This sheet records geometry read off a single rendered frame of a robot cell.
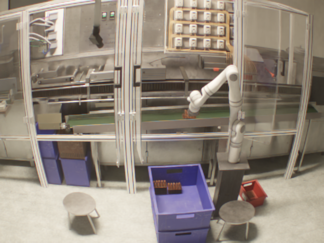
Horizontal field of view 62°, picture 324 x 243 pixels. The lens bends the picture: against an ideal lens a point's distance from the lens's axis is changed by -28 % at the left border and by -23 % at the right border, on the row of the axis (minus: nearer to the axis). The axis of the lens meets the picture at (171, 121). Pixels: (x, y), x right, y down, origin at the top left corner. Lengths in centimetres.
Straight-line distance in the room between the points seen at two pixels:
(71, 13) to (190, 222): 211
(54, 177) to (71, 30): 144
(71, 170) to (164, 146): 93
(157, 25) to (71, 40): 83
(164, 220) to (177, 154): 111
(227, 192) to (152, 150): 91
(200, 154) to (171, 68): 83
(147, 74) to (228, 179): 102
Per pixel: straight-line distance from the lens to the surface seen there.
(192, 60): 307
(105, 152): 322
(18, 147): 347
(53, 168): 314
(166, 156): 325
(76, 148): 294
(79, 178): 313
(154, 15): 300
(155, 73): 274
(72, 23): 307
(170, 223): 233
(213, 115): 290
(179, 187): 273
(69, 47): 312
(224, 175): 255
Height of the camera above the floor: 194
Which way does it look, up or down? 27 degrees down
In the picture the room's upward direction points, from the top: 2 degrees clockwise
